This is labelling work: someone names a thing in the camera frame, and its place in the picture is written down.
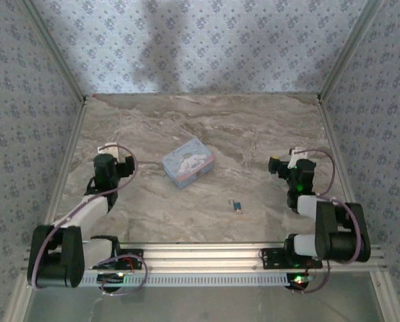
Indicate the controller board with green light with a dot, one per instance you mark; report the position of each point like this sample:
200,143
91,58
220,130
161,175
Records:
114,277
299,280

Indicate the aluminium frame post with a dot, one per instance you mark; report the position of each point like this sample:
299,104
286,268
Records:
57,57
349,53

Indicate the blue cartoon tin box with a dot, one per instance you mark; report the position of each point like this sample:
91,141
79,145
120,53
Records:
186,161

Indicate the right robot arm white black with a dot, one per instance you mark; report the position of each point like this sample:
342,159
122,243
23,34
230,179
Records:
324,228

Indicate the aluminium table edge rail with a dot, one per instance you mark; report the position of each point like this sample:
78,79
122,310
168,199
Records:
337,157
70,147

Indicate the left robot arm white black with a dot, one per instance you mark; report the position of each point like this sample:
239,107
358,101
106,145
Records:
82,211

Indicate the small teal connector piece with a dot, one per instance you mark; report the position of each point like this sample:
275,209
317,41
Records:
237,205

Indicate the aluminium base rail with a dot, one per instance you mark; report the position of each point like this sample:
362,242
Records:
200,256

